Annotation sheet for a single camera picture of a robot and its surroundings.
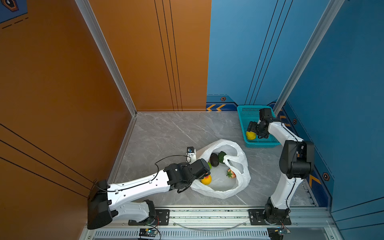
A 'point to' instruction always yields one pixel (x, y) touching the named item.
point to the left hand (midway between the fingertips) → (201, 167)
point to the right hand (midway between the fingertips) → (253, 129)
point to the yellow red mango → (206, 180)
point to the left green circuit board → (147, 232)
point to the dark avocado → (214, 159)
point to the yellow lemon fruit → (250, 135)
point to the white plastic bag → (221, 186)
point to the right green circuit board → (281, 231)
